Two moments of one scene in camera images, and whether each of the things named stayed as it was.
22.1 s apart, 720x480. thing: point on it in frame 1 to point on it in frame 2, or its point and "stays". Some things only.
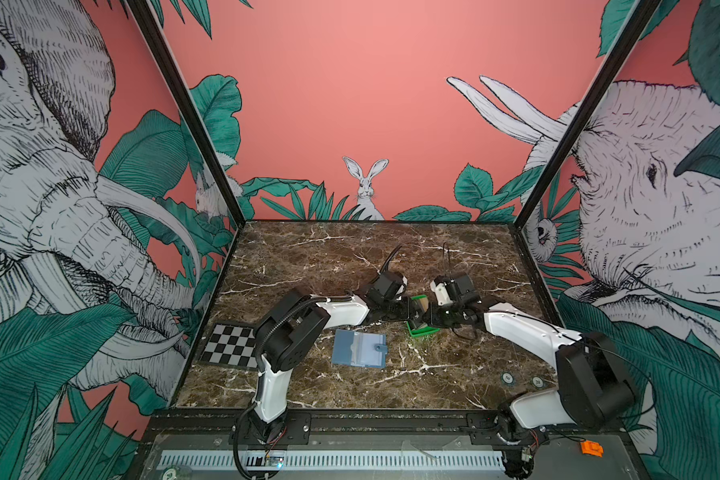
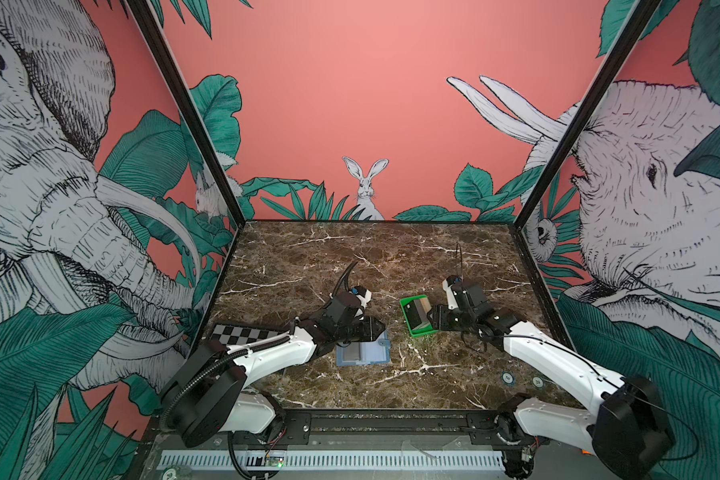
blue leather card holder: x=359 y=349 stays
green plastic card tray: x=416 y=324 stays
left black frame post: x=150 y=30 stays
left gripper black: x=404 y=315 to x=372 y=324
